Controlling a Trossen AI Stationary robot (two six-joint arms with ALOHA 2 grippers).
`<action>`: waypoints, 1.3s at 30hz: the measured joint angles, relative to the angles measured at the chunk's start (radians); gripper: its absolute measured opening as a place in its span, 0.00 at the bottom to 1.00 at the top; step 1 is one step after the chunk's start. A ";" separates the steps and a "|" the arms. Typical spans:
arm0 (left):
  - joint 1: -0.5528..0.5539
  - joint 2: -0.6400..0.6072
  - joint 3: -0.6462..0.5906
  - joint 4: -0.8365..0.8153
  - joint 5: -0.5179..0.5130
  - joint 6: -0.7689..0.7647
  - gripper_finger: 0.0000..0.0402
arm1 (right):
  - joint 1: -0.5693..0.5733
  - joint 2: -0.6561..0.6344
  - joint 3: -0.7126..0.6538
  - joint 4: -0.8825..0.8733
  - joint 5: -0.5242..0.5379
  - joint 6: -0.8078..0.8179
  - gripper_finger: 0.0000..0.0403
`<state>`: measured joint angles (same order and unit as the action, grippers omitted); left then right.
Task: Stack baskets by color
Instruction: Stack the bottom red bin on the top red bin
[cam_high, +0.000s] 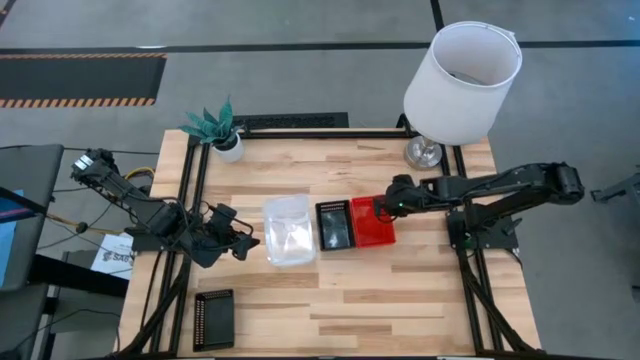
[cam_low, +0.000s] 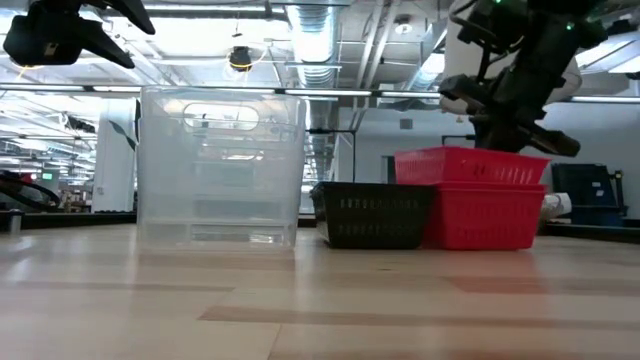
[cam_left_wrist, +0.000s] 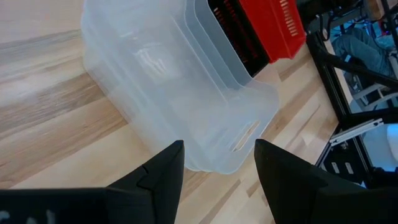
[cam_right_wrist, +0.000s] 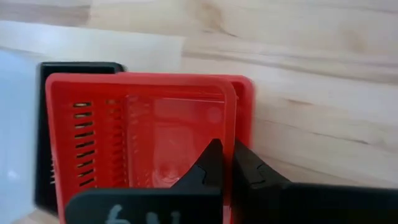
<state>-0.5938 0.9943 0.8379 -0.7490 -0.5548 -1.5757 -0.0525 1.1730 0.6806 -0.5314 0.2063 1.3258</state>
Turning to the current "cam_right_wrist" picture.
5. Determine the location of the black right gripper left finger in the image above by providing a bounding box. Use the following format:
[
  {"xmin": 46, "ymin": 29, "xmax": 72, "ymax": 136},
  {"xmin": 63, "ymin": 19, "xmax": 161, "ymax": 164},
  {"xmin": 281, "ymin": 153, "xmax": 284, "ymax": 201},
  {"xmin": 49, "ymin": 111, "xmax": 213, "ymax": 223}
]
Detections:
[{"xmin": 65, "ymin": 139, "xmax": 224, "ymax": 224}]

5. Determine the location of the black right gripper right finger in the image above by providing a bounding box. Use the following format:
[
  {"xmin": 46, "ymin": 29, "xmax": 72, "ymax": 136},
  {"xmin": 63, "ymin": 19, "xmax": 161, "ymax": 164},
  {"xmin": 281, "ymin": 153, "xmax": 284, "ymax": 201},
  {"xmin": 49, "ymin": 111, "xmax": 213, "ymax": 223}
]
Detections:
[{"xmin": 231, "ymin": 139, "xmax": 398, "ymax": 224}]

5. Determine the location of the black slotted plastic basket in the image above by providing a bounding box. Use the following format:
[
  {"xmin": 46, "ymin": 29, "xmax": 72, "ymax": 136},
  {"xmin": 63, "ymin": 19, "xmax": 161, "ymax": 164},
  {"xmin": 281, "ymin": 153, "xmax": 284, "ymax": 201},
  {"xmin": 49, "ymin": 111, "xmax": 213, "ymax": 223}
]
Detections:
[{"xmin": 34, "ymin": 61, "xmax": 127, "ymax": 216}]

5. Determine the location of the clear plastic bin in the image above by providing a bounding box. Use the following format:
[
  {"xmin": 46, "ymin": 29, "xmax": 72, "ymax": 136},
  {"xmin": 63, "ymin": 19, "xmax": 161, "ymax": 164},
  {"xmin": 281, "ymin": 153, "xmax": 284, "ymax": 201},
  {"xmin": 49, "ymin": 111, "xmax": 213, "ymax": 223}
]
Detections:
[{"xmin": 0, "ymin": 20, "xmax": 187, "ymax": 224}]

